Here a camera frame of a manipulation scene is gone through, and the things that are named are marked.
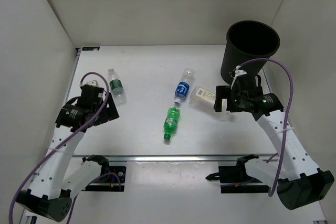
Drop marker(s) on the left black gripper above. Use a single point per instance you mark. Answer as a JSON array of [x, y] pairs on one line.
[[109, 113]]

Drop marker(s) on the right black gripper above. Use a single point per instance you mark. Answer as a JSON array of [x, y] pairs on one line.
[[226, 92]]

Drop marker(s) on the clear bottle green label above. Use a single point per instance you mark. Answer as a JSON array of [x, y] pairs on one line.
[[116, 87]]

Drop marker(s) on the clear bottle blue label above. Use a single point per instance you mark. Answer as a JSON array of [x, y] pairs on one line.
[[184, 85]]

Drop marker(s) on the green plastic soda bottle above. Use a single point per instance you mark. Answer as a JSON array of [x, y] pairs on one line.
[[171, 123]]

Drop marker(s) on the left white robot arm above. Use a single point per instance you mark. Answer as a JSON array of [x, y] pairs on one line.
[[51, 193]]

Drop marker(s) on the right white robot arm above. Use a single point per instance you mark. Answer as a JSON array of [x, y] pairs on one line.
[[299, 181]]

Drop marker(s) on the black ribbed plastic bin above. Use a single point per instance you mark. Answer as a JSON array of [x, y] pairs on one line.
[[247, 40]]

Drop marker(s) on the small dark label sticker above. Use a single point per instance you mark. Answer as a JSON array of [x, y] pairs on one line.
[[90, 48]]

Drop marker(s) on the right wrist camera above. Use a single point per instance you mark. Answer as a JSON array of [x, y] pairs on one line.
[[238, 71]]

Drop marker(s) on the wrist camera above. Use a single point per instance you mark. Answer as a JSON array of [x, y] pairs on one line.
[[93, 83], [238, 71]]

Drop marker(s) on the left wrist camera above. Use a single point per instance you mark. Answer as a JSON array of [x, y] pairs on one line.
[[93, 83]]

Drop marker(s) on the aluminium table rail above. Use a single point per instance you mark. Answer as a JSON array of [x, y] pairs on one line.
[[173, 158]]

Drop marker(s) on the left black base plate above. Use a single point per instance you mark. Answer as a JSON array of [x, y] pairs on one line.
[[110, 183]]

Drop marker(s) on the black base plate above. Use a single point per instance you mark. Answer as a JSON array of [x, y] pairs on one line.
[[110, 183], [232, 182]]

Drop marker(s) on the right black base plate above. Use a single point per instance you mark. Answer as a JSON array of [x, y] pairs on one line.
[[232, 182]]

